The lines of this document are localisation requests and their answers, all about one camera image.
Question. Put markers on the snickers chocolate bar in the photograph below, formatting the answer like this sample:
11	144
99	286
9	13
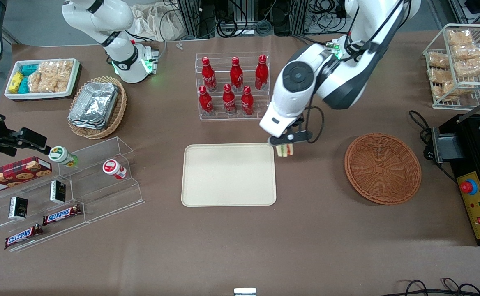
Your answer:
22	236
61	214

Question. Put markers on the white rectangular snack tray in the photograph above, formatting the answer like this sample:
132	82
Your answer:
38	95

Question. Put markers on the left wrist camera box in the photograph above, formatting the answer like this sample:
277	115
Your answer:
299	136

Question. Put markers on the small black box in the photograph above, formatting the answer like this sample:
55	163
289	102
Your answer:
58	192
18	207

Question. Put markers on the red lid yogurt bottle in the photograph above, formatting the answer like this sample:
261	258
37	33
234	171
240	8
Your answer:
112	167

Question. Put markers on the beige plastic tray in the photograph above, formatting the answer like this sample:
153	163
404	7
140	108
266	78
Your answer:
228	174

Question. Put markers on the stack of foil trays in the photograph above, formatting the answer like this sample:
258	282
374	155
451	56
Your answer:
94	105

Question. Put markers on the black food warmer appliance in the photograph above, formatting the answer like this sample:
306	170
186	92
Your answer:
470	144

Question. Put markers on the yellow snack box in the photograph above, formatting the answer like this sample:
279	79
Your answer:
15	83

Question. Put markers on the aluminium frame equipment rack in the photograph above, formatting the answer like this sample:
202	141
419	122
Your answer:
240	16

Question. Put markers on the clear acrylic stepped shelf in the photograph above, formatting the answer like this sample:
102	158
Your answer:
108	193
38	213

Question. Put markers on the oval light wicker basket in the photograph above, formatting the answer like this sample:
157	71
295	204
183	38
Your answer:
118	111

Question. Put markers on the teal snack box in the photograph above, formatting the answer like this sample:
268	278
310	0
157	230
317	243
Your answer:
24	85
29	69

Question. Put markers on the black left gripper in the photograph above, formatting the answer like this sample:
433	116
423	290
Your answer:
298	121

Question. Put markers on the red tartan cookie box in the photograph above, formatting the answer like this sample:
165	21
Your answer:
14	174

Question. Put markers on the round brown wicker basket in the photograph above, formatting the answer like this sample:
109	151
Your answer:
381	168

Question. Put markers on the clear bag fried snacks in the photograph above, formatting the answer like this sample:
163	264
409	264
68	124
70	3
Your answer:
438	61
467	52
472	67
440	75
444	89
460	37

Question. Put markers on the clear acrylic bottle rack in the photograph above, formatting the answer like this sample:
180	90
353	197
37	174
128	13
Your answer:
260	105

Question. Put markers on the clear bag rice crackers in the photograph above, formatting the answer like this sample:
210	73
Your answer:
57	68
49	84

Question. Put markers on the green lid yogurt bottle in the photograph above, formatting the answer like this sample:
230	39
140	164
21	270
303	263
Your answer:
61	155

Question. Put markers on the beige cloth bag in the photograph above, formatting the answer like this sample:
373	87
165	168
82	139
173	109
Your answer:
158	20

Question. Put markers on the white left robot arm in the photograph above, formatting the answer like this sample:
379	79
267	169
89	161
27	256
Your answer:
297	94

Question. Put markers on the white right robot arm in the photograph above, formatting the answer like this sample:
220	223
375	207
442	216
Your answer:
116	20

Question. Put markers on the triangular sandwich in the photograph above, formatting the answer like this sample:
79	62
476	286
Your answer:
285	151

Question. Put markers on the red cola bottle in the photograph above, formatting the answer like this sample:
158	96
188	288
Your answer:
206	102
247	102
236	76
229	100
208	76
261	74

